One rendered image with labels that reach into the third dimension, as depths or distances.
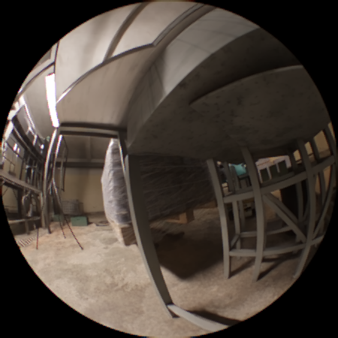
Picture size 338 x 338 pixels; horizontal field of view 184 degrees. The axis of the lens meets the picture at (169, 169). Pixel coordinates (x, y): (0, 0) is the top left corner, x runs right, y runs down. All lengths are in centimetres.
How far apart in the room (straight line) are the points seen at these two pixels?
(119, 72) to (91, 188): 953
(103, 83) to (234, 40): 42
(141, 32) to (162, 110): 400
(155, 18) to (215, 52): 404
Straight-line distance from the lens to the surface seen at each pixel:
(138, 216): 32
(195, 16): 44
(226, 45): 18
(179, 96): 19
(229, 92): 18
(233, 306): 73
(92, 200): 965
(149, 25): 416
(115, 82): 46
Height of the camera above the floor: 66
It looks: 15 degrees up
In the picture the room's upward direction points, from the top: 11 degrees counter-clockwise
